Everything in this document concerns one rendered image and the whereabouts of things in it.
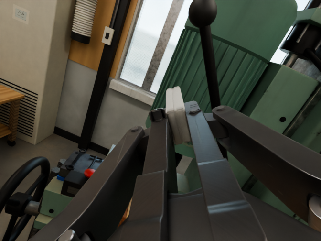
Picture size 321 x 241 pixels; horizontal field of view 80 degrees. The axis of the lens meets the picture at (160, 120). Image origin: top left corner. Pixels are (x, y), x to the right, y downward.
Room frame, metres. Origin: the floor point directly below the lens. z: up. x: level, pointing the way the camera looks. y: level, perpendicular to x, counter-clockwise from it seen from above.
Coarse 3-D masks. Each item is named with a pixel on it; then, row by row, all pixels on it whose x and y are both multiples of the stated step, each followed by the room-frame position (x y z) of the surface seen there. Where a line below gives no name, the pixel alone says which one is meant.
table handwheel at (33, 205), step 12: (24, 168) 0.37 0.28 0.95; (48, 168) 0.49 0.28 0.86; (12, 180) 0.33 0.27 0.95; (36, 180) 0.46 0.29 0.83; (0, 192) 0.30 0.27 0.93; (12, 192) 0.32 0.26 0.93; (36, 192) 0.47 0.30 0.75; (0, 204) 0.29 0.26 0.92; (12, 204) 0.33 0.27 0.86; (24, 204) 0.36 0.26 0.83; (36, 204) 0.38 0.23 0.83; (12, 216) 0.35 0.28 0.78; (24, 216) 0.42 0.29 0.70; (12, 228) 0.34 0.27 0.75; (12, 240) 0.34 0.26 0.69
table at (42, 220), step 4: (112, 144) 0.71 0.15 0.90; (112, 148) 0.68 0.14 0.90; (108, 152) 0.65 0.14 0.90; (40, 216) 0.33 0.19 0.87; (44, 216) 0.33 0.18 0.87; (48, 216) 0.34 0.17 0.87; (36, 220) 0.32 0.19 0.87; (40, 220) 0.32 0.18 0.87; (44, 220) 0.32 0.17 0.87; (48, 220) 0.33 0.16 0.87; (36, 224) 0.31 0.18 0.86; (40, 224) 0.32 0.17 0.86; (44, 224) 0.32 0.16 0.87; (36, 228) 0.31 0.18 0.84; (40, 228) 0.32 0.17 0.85
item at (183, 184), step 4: (180, 176) 0.45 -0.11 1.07; (184, 176) 0.46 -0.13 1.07; (180, 180) 0.43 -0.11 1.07; (184, 180) 0.44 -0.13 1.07; (180, 184) 0.42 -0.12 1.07; (184, 184) 0.43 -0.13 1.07; (188, 184) 0.43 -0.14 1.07; (180, 188) 0.40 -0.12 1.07; (184, 188) 0.41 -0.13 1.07; (188, 188) 0.42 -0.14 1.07; (180, 192) 0.39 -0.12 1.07; (184, 192) 0.40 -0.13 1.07; (188, 192) 0.40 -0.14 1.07; (132, 196) 0.38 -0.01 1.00
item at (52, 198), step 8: (56, 176) 0.38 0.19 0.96; (48, 184) 0.35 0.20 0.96; (56, 184) 0.36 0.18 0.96; (48, 192) 0.33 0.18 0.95; (56, 192) 0.34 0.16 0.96; (48, 200) 0.34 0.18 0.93; (56, 200) 0.34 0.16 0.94; (64, 200) 0.34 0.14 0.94; (48, 208) 0.34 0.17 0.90; (56, 208) 0.34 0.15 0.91
